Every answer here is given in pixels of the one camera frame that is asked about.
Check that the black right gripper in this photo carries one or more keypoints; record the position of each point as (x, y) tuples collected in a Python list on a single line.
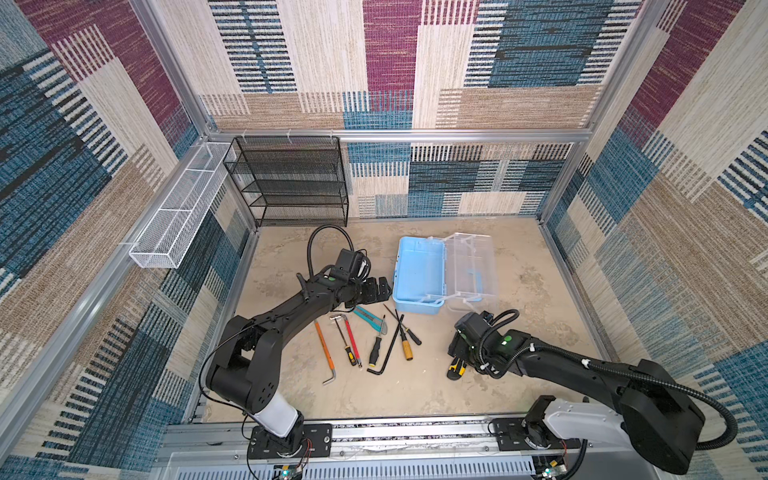
[(457, 348)]

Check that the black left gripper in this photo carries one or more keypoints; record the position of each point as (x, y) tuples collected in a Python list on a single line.
[(372, 296)]

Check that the teal utility knife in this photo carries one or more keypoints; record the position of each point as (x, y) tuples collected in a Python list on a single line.
[(371, 318)]

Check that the wooden handled screwdriver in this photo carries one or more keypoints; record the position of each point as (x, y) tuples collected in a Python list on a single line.
[(407, 350)]

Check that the light blue plastic toolbox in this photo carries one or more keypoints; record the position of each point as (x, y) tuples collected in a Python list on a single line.
[(457, 273)]

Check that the black yellow utility knife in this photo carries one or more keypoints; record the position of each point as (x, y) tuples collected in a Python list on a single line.
[(456, 369)]

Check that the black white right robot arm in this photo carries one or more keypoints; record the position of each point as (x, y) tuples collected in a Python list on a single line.
[(638, 406)]

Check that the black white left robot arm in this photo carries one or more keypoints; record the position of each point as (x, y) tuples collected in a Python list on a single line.
[(244, 368)]

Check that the black hex key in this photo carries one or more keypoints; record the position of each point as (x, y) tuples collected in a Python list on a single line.
[(395, 337)]

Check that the black yellow phillips screwdriver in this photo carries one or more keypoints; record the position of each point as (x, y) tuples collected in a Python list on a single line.
[(375, 351)]

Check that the orange hex key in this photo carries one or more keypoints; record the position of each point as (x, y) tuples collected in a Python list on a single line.
[(326, 353)]

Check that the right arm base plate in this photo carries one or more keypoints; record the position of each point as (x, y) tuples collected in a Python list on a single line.
[(514, 434)]

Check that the black wire mesh shelf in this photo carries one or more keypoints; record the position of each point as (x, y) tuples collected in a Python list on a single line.
[(290, 181)]

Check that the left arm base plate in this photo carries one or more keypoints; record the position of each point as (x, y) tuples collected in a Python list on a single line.
[(313, 439)]

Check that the white wire mesh basket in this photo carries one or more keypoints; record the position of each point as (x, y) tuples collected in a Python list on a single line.
[(166, 239)]

